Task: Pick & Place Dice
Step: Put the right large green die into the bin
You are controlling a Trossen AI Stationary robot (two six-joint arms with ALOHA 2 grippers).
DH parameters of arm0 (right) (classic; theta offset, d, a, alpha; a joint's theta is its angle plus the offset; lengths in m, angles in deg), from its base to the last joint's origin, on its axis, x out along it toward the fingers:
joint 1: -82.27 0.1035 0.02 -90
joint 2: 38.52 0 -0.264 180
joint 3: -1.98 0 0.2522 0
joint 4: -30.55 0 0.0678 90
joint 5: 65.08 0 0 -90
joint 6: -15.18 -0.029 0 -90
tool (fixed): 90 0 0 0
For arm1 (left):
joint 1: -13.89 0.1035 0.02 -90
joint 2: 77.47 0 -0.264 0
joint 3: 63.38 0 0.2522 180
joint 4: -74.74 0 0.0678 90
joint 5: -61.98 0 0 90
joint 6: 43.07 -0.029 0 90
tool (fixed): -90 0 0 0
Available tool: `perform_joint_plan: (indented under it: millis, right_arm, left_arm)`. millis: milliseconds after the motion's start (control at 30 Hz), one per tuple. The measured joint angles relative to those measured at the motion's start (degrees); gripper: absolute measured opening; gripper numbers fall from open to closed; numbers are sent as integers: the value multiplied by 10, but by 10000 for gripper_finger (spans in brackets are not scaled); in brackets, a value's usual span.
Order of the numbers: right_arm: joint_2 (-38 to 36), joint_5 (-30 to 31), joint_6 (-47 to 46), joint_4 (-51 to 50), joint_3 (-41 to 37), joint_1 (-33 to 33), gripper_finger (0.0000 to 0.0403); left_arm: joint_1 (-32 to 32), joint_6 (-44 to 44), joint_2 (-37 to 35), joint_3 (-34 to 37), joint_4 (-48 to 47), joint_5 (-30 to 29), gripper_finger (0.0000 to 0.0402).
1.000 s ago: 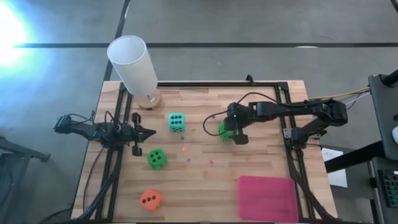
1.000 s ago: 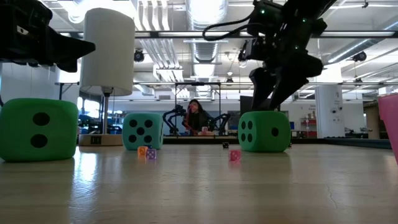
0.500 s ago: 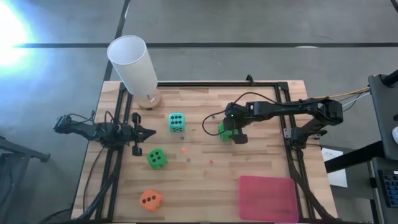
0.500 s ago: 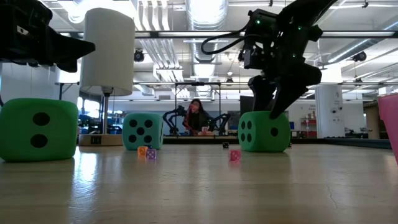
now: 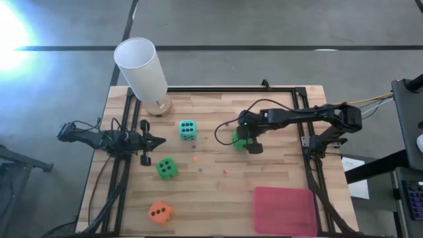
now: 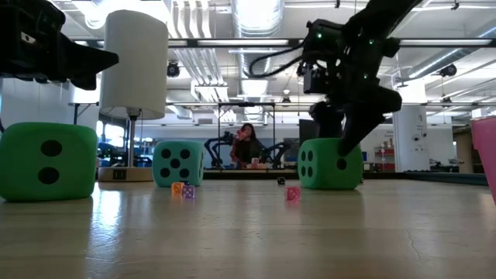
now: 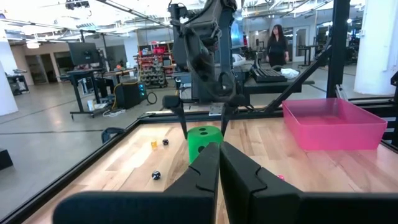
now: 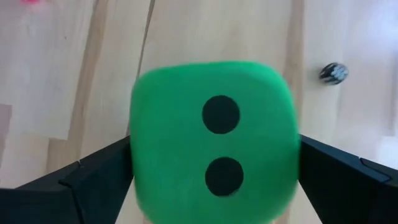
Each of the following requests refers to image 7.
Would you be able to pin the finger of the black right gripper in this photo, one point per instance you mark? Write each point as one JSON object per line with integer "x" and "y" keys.
{"x": 226, "y": 118}
{"x": 182, "y": 118}

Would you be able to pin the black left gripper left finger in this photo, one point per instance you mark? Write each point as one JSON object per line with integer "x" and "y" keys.
{"x": 205, "y": 174}

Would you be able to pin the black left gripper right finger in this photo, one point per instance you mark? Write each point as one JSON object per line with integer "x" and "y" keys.
{"x": 242, "y": 186}

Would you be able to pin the large green foam die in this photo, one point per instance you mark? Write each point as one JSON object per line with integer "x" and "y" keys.
{"x": 202, "y": 146}

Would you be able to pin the small black die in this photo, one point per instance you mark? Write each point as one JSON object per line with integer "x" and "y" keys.
{"x": 156, "y": 175}
{"x": 165, "y": 142}

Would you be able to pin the small yellow translucent die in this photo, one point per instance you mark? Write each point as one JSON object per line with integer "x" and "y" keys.
{"x": 154, "y": 145}

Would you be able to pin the small pink translucent die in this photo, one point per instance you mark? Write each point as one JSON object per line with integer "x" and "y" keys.
{"x": 281, "y": 177}

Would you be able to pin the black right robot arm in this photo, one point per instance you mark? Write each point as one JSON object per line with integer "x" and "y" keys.
{"x": 199, "y": 31}

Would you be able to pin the black keyboard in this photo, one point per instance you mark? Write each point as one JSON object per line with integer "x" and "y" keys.
{"x": 267, "y": 75}

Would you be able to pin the black computer tower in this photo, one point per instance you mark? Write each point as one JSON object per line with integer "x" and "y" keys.
{"x": 129, "y": 95}

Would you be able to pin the red parts shelf rack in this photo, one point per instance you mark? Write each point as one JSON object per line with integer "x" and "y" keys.
{"x": 154, "y": 62}

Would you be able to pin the black clamp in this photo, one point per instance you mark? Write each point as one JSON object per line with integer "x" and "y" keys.
{"x": 112, "y": 133}

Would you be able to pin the person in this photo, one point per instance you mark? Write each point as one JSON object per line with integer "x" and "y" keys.
{"x": 276, "y": 46}

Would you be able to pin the white plastic bag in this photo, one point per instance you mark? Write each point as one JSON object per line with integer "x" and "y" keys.
{"x": 289, "y": 73}

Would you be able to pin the pink plastic bin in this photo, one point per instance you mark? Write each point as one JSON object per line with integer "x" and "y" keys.
{"x": 332, "y": 130}

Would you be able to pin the black standing desk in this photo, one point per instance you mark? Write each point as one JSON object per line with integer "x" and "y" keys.
{"x": 81, "y": 72}

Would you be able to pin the black computer monitor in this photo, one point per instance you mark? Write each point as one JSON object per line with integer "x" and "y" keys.
{"x": 83, "y": 53}

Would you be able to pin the black box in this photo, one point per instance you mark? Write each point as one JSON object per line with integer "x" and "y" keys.
{"x": 5, "y": 159}

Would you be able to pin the black aluminium table frame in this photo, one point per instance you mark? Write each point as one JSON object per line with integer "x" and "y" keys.
{"x": 149, "y": 119}

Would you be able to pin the black diagonal frame brace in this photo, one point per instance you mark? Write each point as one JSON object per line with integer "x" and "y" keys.
{"x": 314, "y": 63}

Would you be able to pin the black vertical frame post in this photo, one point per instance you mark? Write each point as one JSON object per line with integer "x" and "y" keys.
{"x": 338, "y": 46}

